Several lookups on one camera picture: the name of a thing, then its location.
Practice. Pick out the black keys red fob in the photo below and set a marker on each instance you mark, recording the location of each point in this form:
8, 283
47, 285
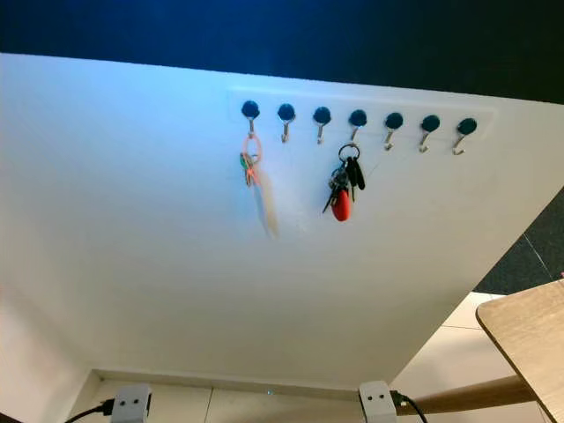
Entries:
341, 205

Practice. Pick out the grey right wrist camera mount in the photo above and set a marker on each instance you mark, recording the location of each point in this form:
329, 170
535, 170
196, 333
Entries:
377, 404

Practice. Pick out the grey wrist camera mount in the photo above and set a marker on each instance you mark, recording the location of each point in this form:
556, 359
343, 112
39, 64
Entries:
377, 404
131, 404

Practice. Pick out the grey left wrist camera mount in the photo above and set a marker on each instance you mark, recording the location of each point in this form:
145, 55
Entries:
131, 404

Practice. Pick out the white wall hook rail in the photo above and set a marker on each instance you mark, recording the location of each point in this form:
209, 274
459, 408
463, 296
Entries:
379, 100

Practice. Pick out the dark floor mat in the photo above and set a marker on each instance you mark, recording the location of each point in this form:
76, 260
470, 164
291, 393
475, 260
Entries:
529, 251

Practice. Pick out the wooden table leg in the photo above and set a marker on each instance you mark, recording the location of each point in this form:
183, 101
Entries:
467, 396

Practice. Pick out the dark knob metal hook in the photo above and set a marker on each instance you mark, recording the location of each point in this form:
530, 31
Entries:
358, 117
394, 120
466, 126
250, 109
430, 122
285, 112
322, 115

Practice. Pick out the light wooden table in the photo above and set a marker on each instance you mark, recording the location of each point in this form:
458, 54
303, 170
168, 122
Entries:
529, 339

